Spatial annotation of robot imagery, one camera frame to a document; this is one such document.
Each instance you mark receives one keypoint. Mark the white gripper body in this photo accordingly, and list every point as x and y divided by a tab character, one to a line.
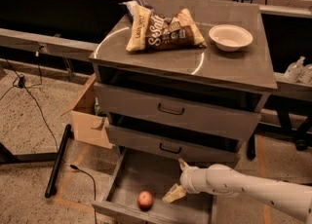
187	179

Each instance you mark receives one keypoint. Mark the red apple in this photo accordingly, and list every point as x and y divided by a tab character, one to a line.
145	200

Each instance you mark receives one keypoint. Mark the white paper bowl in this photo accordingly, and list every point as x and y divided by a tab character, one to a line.
230	38

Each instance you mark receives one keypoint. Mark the grey drawer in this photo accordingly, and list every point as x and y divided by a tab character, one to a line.
175	112
170	148
138	171

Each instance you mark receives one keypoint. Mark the grey drawer cabinet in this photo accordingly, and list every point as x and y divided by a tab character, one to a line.
242	80

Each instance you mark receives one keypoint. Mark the cardboard box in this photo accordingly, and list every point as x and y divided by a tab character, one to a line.
87	126

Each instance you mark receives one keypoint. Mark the grey middle drawer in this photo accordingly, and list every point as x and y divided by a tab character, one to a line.
170	148

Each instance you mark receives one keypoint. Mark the brown sesame snack bag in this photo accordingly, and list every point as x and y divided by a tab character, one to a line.
152	32

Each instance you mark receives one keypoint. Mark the grey workbench rail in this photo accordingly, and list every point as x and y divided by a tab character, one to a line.
48	45

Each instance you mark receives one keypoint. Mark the clear pump bottle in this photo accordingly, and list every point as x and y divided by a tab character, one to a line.
294	70

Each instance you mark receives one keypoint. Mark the grey top drawer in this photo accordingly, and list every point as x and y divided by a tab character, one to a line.
175	112

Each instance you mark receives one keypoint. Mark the white blue snack bag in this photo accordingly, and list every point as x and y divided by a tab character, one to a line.
130	6

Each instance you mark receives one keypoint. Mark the black table leg base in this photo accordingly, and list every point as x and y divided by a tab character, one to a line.
7	157

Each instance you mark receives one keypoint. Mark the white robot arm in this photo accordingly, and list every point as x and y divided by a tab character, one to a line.
292	199

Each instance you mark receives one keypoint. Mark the grey bottom drawer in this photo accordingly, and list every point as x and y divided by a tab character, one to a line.
138	171

